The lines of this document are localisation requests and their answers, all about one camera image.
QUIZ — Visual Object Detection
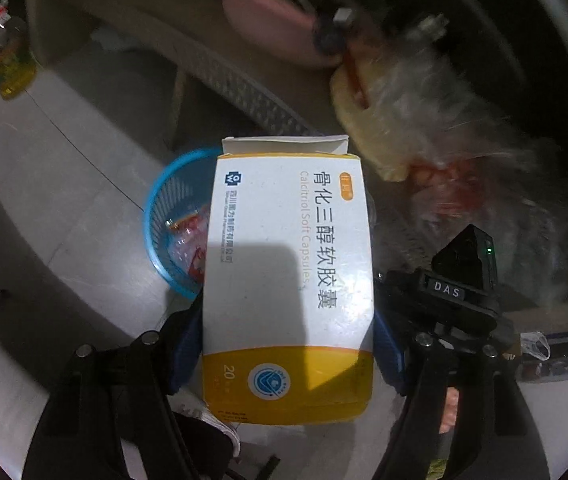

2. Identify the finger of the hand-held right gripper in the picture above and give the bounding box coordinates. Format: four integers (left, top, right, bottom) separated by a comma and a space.
376, 270, 417, 333

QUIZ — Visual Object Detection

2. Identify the large clear plastic bag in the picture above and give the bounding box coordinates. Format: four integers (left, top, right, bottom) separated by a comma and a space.
404, 10, 568, 311

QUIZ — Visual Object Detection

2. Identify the bag of yellow flatbread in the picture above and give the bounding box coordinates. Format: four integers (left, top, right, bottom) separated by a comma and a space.
330, 35, 464, 182

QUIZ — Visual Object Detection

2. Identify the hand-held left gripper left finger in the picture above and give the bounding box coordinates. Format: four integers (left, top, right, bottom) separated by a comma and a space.
24, 295, 205, 480

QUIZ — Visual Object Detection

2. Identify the pink clear plastic wrapper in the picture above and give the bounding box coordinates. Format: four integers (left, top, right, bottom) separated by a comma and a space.
164, 205, 209, 281

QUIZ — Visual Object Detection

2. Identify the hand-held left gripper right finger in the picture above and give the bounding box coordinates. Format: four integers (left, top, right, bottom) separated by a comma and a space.
371, 310, 549, 480

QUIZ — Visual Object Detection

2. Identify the pink plastic basin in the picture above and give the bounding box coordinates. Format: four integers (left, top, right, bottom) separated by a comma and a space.
216, 0, 345, 69

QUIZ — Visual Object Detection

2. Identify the orange plastic bag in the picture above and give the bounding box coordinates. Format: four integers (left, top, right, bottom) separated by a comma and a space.
414, 155, 507, 223

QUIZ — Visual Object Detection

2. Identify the white and yellow medicine box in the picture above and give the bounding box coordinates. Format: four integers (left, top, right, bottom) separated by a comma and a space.
201, 134, 375, 426

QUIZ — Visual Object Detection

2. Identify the cooking oil bottle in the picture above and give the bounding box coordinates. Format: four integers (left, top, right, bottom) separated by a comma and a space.
0, 0, 38, 101

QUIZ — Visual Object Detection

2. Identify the blue plastic mesh basket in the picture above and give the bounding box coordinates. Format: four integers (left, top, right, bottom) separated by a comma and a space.
144, 147, 222, 297

